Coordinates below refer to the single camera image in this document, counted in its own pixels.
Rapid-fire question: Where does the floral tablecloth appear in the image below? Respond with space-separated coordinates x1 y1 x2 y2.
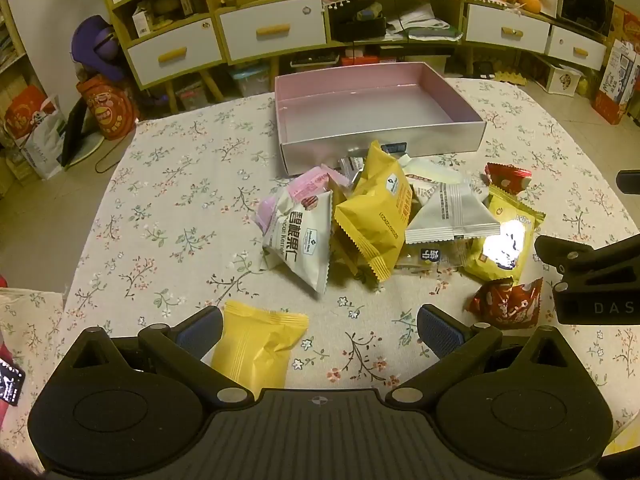
1 79 639 465

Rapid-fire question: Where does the plain yellow snack bag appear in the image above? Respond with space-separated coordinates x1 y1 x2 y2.
210 300 309 398

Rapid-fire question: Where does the red snack bag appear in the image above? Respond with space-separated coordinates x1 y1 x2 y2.
466 278 544 330
485 162 532 196

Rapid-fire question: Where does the yellow blue-label snack bag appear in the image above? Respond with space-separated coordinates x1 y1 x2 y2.
462 184 546 283

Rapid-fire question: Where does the pink wafer snack packet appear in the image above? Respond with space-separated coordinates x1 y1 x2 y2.
254 165 350 234

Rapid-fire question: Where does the wooden cabinet with drawers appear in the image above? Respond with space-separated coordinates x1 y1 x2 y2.
105 0 613 90

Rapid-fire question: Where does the white triangular snack bag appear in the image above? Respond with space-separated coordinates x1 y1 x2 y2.
405 182 500 245

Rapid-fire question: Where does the black box on shelf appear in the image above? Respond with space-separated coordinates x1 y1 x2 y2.
328 0 386 42

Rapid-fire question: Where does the white pistachio snack bag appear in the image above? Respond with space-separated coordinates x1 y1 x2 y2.
262 191 333 295

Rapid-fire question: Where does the cream red-label snack packet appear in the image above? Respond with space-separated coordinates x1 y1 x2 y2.
397 154 464 206

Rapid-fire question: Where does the orange printed bag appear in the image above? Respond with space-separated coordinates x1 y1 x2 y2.
76 74 138 140

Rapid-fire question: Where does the pink cardboard tray box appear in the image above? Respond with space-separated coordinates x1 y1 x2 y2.
274 62 486 176

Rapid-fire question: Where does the yellow printed snack bag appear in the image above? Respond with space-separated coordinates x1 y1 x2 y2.
332 141 412 282

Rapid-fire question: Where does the purple cushion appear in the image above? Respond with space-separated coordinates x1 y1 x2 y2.
70 15 126 81

